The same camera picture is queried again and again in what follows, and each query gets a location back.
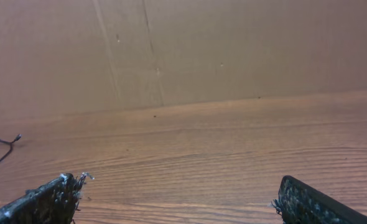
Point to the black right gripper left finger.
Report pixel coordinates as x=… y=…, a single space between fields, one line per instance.
x=54 y=202

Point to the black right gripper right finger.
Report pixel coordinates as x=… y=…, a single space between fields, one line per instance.
x=299 y=203

